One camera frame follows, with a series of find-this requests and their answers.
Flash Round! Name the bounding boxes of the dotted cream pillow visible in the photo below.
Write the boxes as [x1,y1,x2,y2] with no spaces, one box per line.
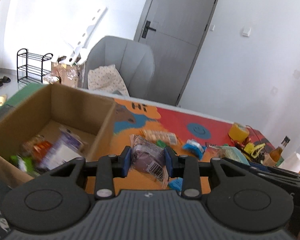
[87,64,129,96]

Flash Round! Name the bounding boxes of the purple cake packet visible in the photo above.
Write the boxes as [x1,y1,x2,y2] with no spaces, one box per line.
[129,134,168,189]

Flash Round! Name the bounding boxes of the white paper cup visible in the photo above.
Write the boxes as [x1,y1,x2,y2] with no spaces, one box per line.
[279,152,300,173]

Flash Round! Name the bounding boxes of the colourful printed table mat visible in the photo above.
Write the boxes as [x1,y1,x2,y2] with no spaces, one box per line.
[0,83,276,196]

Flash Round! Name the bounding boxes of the yellow tape roll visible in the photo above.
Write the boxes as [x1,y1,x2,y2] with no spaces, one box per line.
[228,122,250,143]

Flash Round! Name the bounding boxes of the white perforated board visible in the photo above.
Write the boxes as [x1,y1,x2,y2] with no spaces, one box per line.
[64,6,108,64]

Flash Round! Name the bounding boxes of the orange white cylindrical tub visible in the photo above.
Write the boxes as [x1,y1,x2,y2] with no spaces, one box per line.
[43,73,61,85]

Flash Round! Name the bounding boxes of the yellow slipper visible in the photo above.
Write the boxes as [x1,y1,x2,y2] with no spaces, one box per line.
[0,94,7,107]

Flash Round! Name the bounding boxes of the blue white snack packet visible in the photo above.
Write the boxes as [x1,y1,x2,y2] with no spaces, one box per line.
[182,139,207,160]

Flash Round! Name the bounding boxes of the black slippers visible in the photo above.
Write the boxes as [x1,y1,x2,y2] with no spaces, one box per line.
[0,76,11,87]

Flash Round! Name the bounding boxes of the amber glass bottle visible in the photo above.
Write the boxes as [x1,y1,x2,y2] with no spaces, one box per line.
[269,136,290,164]

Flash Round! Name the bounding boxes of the brown paper bag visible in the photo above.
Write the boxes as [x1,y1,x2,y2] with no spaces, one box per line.
[51,56,80,88]

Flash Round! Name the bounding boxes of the green snack packet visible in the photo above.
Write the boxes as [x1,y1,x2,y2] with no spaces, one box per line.
[156,140,167,148]

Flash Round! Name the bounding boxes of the pale green cake packet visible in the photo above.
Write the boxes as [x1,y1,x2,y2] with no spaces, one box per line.
[208,145,249,165]

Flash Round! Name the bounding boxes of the snacks inside box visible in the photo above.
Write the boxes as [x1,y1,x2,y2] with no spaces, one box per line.
[9,126,87,178]

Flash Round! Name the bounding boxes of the grey armchair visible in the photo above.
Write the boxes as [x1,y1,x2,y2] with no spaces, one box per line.
[82,36,155,99]

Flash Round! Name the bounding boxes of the white wall switch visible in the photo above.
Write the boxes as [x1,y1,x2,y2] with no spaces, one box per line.
[242,27,251,37]

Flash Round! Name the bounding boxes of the grey room door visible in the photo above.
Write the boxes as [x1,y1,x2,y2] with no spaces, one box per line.
[134,0,218,105]

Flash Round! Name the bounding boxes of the black metal shoe rack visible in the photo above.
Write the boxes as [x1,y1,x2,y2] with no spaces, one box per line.
[16,48,53,85]

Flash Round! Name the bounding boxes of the orange biscuit packet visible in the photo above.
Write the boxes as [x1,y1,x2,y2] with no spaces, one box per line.
[141,129,178,145]

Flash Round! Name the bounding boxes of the brown cardboard box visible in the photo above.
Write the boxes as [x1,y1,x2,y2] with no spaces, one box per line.
[0,84,116,187]

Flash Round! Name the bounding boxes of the black door handle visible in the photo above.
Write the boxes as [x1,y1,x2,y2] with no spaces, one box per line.
[141,21,157,38]

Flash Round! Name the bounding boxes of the yellow toy excavator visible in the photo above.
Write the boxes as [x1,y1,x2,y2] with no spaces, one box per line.
[235,141,266,163]

